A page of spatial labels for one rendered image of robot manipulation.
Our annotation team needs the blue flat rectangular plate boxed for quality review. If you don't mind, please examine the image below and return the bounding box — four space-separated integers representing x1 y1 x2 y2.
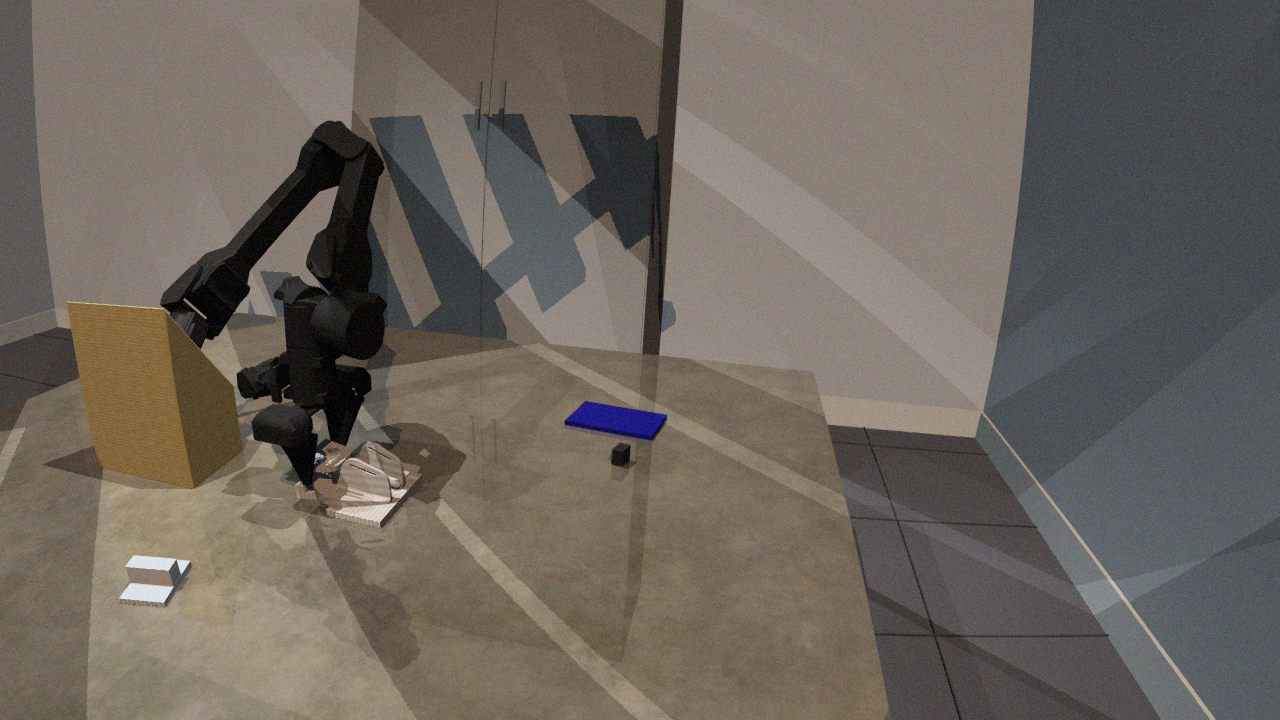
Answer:
564 401 667 439

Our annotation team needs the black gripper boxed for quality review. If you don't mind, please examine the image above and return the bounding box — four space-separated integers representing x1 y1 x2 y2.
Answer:
251 345 371 486

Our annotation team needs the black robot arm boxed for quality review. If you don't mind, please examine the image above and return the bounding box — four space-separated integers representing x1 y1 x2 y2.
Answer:
160 120 387 404

